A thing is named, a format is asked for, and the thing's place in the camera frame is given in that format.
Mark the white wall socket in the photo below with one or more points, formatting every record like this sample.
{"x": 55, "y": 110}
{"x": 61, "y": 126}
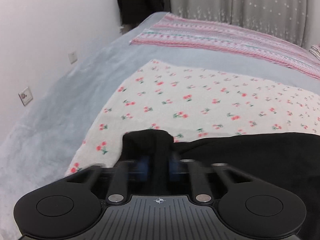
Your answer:
{"x": 26, "y": 96}

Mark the cherry print white blanket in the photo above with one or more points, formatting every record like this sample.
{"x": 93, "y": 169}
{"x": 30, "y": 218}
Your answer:
{"x": 194, "y": 103}

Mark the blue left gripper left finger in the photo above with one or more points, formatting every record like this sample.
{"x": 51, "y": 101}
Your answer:
{"x": 143, "y": 168}

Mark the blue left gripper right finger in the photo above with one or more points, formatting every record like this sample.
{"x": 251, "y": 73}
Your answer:
{"x": 174, "y": 166}

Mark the striped folded cloth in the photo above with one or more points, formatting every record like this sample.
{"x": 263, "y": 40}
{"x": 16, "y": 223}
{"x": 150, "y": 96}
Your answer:
{"x": 315, "y": 51}

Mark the pink striped knitted blanket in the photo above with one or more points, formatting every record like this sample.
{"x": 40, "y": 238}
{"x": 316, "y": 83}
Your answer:
{"x": 177, "y": 32}

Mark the grey star pattern curtain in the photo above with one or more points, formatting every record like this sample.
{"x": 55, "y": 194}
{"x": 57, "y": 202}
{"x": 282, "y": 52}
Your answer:
{"x": 285, "y": 19}

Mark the white wall switch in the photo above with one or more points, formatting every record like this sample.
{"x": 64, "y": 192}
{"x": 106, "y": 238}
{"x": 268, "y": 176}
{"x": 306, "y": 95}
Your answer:
{"x": 72, "y": 57}

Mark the black pants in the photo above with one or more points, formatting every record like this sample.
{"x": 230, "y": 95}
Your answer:
{"x": 287, "y": 160}

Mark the grey bed sheet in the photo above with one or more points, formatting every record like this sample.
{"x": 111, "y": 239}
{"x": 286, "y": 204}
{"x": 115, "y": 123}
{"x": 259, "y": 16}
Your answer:
{"x": 43, "y": 142}

